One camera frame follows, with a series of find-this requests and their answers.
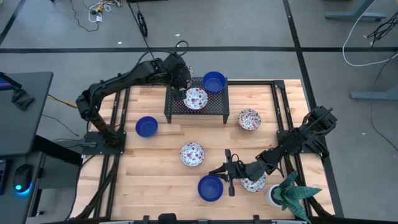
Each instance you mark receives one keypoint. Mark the blue mini bowl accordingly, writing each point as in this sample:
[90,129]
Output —
[146,127]
[214,83]

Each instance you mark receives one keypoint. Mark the black perforated metal shelf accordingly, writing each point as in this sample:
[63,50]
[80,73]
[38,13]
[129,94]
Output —
[214,105]

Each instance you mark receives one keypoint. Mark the grey desk foot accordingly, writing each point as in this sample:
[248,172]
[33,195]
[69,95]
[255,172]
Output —
[373,95]
[357,15]

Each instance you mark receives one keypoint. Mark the black crumpled cloth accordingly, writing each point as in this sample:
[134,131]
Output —
[22,99]

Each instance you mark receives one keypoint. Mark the black computer mouse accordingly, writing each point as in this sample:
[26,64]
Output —
[22,177]

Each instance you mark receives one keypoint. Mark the dark tablet screen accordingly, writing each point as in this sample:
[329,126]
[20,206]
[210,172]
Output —
[6,84]

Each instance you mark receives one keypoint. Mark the black desk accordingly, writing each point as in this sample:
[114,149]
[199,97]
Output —
[21,130]

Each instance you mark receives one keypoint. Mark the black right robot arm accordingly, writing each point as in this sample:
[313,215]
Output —
[295,140]

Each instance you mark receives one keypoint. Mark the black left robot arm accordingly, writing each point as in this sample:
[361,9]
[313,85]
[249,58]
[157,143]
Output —
[124,77]

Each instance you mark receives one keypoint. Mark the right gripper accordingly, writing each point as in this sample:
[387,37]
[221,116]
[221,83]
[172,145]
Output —
[241,172]

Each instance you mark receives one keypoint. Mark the blue plate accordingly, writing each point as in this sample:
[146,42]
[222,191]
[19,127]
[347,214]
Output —
[210,189]

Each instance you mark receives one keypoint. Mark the white power adapter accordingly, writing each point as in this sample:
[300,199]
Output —
[99,18]

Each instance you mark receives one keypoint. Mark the red floral mini bowl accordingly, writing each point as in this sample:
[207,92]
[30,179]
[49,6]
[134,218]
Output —
[253,186]

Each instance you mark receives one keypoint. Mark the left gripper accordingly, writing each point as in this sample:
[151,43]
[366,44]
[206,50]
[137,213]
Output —
[180,74]

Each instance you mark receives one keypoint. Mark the red floral plate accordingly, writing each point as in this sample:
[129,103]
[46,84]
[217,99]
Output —
[196,99]

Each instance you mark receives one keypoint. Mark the black metal table frame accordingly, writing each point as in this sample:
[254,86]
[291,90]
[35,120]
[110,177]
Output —
[281,102]

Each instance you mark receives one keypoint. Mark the black floral mini bowl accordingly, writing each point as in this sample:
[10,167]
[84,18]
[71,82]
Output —
[249,119]
[192,154]

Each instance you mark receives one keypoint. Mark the snake plant in white pot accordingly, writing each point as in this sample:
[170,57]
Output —
[292,194]

